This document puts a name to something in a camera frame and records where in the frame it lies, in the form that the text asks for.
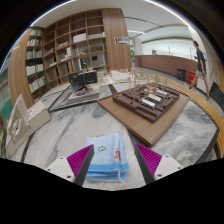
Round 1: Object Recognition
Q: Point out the curved wooden slat bench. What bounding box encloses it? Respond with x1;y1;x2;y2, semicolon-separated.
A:
166;78;224;159

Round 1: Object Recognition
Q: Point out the red waste bin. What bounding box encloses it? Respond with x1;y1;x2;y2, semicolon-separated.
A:
188;70;197;85

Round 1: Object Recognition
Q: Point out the white architectural model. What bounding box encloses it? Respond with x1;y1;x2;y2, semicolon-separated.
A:
4;94;52;158

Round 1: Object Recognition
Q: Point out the light blue printed towel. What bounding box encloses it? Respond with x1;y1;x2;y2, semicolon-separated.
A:
83;130;130;183

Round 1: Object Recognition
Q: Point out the glass-fronted bookshelf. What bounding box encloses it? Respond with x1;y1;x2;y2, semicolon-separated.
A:
0;59;14;128

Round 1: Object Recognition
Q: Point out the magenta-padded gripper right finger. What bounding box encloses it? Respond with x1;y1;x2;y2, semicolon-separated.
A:
134;143;185;185

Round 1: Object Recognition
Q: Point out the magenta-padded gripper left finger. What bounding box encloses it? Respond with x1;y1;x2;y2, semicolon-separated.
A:
45;143;96;187

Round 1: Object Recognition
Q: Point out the wooden cubby shelf unit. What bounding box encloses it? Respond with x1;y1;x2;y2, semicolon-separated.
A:
42;9;109;84

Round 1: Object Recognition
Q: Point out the small white building model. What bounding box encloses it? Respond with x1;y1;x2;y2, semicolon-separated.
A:
109;69;131;83

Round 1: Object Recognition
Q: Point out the wooden stick frame model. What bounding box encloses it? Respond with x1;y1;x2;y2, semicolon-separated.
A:
128;68;169;93

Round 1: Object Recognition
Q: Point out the black waste bin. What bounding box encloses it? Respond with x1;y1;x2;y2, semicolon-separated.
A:
176;68;186;82

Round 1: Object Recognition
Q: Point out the brown building model on board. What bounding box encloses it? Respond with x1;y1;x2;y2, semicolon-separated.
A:
96;83;190;148

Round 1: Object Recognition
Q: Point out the narrow wooden bookshelf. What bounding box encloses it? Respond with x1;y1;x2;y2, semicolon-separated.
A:
24;28;48;98

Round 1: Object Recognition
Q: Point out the wall poster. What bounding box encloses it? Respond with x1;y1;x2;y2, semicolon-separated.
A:
113;35;130;46

